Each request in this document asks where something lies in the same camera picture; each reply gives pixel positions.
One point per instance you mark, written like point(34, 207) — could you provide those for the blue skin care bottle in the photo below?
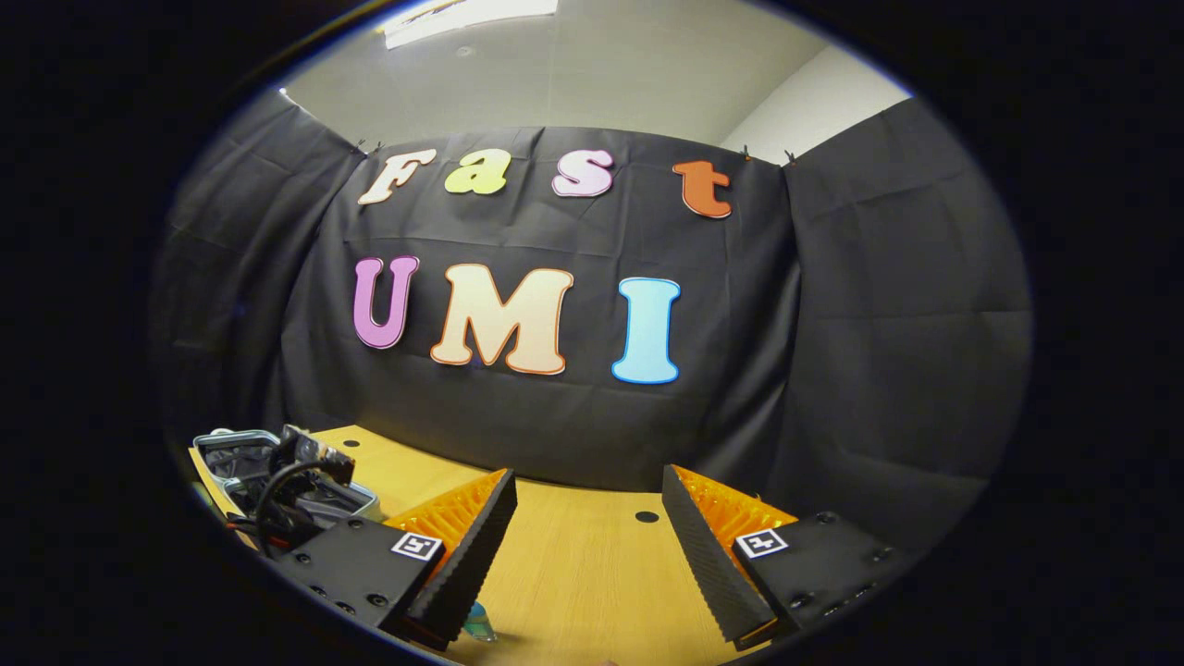
point(478, 622)

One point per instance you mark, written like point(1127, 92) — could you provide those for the ceiling light panel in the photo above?
point(462, 18)

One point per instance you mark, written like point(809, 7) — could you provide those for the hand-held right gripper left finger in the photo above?
point(467, 564)

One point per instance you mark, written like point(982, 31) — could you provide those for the light blue suitcase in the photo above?
point(236, 462)

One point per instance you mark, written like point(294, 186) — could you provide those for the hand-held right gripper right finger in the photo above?
point(708, 564)

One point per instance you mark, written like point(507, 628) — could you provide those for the black backdrop cloth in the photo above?
point(832, 324)

